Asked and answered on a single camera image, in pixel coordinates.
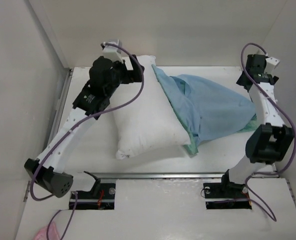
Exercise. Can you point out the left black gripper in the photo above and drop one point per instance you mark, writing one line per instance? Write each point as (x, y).
(133, 76)

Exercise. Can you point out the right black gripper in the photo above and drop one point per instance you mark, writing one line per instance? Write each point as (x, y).
(239, 81)

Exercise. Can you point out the white pillow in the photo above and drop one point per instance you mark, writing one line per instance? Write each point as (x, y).
(149, 123)

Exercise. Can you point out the blue pillowcase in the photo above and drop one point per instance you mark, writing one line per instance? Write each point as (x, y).
(206, 110)

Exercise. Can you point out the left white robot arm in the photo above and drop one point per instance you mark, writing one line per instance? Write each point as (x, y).
(47, 170)

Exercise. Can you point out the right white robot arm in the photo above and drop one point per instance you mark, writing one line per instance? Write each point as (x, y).
(271, 140)

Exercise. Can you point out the pink cloth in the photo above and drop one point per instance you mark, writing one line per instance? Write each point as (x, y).
(47, 233)

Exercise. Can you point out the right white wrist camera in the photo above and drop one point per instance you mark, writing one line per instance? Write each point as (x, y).
(271, 64)

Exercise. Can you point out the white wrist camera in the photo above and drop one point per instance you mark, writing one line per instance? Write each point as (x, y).
(114, 54)
(271, 64)

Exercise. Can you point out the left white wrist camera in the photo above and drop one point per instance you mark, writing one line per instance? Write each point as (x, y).
(114, 54)

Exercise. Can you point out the aluminium front rail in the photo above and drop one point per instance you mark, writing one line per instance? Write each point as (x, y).
(140, 176)

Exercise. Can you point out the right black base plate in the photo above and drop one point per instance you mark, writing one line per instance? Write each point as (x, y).
(220, 198)

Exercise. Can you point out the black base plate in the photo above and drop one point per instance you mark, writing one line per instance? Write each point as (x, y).
(220, 198)
(104, 199)

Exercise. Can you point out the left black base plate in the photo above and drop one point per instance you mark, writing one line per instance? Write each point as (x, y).
(104, 199)

